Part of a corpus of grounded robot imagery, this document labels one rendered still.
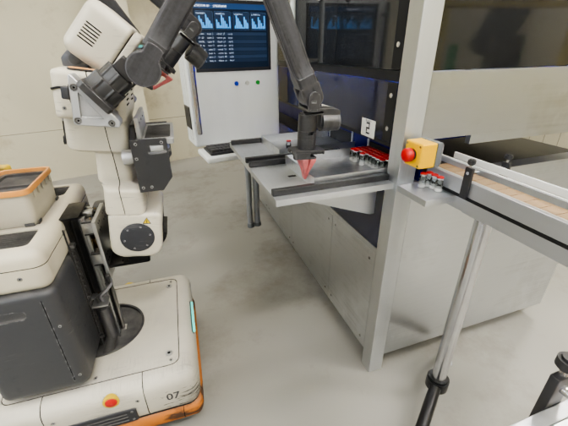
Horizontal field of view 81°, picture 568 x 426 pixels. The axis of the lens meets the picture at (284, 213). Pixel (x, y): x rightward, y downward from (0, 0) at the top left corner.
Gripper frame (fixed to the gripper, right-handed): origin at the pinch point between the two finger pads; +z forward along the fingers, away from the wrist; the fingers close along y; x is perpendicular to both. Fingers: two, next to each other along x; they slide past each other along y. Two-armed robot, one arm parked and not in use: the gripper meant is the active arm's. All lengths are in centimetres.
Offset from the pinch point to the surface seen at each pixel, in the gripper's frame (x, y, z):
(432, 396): -36, 41, 76
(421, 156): -21.0, 26.1, -10.6
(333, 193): -10.5, 5.4, 2.3
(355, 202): -1.9, 19.1, 10.5
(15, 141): 305, -184, 50
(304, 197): -10.6, -4.1, 2.7
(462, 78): -12, 43, -31
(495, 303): -11, 96, 67
